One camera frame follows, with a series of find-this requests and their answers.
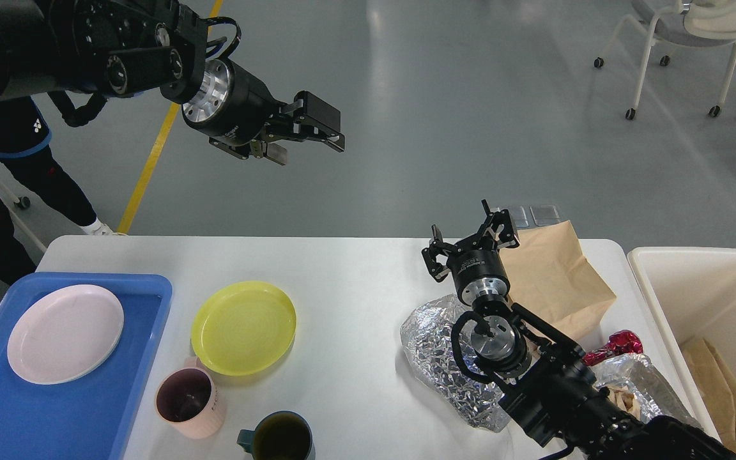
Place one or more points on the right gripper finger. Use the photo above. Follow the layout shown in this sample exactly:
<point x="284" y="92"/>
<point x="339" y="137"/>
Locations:
<point x="496" y="232"/>
<point x="438" y="254"/>

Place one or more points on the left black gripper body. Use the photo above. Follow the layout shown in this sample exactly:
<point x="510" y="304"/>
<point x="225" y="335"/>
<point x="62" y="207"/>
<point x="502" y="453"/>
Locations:
<point x="234" y="106"/>

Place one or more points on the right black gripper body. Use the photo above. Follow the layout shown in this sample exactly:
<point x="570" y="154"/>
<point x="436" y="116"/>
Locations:
<point x="477" y="272"/>

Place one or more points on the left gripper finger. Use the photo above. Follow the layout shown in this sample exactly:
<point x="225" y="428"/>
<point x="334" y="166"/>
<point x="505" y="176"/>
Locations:
<point x="255" y="148"/>
<point x="310" y="118"/>

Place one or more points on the yellow plate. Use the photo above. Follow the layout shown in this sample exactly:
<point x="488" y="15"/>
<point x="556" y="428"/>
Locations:
<point x="244" y="328"/>

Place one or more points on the dark green mug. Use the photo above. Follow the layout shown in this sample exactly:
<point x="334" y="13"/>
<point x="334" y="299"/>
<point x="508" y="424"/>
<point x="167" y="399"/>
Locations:
<point x="280" y="435"/>

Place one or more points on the pink mug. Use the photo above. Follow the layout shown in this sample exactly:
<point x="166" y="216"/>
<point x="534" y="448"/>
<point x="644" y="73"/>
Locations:
<point x="189" y="401"/>

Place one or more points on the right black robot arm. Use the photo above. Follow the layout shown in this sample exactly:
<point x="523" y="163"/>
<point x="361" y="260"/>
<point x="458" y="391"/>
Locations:
<point x="548" y="390"/>

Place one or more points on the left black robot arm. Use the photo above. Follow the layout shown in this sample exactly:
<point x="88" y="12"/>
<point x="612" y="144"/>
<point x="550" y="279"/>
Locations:
<point x="82" y="53"/>

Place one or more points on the grey floor outlet plates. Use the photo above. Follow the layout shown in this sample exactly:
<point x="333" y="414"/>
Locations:
<point x="534" y="216"/>

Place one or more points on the brown paper bag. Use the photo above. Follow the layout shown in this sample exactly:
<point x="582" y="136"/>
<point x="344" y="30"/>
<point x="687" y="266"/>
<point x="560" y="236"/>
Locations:
<point x="550" y="276"/>

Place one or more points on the large crumpled foil ball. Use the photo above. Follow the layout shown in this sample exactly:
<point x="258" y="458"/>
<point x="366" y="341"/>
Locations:
<point x="426" y="341"/>

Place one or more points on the red foil wrapper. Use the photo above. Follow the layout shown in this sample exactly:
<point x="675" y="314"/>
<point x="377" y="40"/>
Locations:
<point x="618" y="343"/>

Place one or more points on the person in black clothes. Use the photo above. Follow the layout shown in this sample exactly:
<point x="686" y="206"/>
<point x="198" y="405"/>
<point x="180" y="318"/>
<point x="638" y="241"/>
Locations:
<point x="25" y="151"/>

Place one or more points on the white chair at left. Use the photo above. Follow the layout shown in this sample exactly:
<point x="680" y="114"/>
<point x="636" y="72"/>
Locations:
<point x="16" y="202"/>

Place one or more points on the white plastic bin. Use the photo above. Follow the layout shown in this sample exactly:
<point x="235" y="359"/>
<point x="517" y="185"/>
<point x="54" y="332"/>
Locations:
<point x="691" y="292"/>

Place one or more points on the pink plate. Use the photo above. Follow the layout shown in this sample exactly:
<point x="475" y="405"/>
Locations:
<point x="66" y="334"/>

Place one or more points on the white rolling chair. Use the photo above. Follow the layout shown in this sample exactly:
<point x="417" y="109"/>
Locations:
<point x="689" y="24"/>

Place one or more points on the brown paper in bin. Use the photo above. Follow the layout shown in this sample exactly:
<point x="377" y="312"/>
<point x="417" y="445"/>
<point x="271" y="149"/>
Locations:
<point x="716" y="385"/>

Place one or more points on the blue plastic tray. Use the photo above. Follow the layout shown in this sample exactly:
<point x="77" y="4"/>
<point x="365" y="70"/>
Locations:
<point x="90" y="417"/>

